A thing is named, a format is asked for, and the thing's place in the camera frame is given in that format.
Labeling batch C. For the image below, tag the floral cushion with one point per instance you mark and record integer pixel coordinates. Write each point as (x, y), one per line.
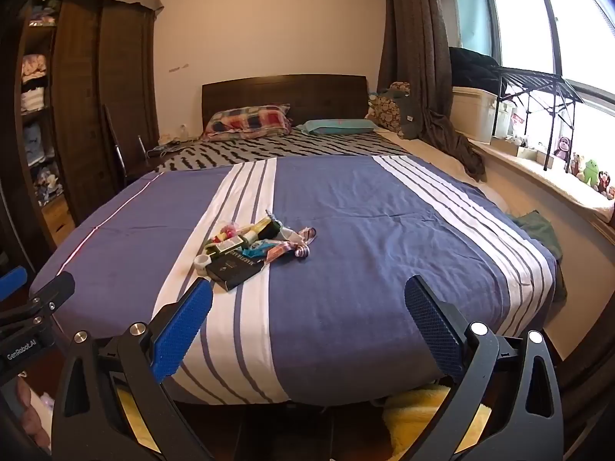
(386, 111)

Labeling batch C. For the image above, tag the teal pillow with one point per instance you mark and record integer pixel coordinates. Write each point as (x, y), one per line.
(336, 126)

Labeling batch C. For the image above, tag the yellow green tube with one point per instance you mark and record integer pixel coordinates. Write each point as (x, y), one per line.
(257, 228)

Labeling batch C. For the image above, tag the brown monkey plush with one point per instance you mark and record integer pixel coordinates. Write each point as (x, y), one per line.
(563, 148)

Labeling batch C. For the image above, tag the green cloth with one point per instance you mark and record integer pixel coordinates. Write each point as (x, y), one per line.
(535, 233)

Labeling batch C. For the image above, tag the black white patterned bed sheet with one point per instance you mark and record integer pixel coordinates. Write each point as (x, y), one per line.
(288, 146)

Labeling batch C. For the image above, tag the black box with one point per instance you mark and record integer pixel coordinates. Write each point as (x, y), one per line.
(235, 269)

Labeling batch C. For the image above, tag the plaid pillow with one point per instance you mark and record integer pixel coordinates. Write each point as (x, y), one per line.
(245, 122)

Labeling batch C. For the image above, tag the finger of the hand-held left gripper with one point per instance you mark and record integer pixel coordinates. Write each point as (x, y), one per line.
(13, 282)
(55, 288)

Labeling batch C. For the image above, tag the teal wrapper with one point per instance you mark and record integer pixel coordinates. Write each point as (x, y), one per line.
(253, 252)

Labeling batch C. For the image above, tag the red candy wrapper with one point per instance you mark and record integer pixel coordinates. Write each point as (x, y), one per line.
(226, 230)

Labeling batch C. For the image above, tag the window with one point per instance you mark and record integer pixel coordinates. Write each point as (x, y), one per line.
(528, 14)

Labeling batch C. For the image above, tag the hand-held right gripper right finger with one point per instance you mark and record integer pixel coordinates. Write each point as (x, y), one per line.
(432, 331)

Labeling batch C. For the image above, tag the black folding rack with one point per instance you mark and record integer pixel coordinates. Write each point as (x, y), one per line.
(538, 84)

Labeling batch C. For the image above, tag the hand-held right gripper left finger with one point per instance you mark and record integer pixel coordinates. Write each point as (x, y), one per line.
(182, 331)

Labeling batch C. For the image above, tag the black jacket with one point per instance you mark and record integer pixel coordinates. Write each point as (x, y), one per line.
(473, 69)

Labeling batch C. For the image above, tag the yellow fuzzy blanket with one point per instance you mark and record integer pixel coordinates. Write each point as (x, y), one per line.
(423, 418)

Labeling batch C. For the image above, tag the stack of folded clothes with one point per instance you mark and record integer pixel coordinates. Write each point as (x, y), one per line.
(34, 81)

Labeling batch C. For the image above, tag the grey cushion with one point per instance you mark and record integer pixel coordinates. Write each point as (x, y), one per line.
(412, 117)

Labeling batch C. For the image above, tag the brown wooden wardrobe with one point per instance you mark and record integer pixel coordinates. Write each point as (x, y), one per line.
(101, 105)

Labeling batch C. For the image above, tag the white storage box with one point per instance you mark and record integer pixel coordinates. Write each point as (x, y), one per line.
(473, 113)

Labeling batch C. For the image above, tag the dark wooden headboard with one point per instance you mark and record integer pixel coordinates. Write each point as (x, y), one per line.
(288, 91)

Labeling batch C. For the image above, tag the small white box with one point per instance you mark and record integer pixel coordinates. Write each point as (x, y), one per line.
(227, 245)

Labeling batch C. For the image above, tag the small brown plush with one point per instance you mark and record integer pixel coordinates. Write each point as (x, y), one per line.
(605, 183)

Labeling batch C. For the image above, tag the small white cup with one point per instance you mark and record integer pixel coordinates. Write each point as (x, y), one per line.
(202, 262)

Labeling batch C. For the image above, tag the blue white striped blanket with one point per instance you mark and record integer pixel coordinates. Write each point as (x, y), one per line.
(360, 273)

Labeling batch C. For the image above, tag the dark green packet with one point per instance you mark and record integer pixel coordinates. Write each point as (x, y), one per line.
(277, 228)

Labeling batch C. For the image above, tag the brown curtain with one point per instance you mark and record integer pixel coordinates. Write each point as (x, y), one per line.
(418, 48)

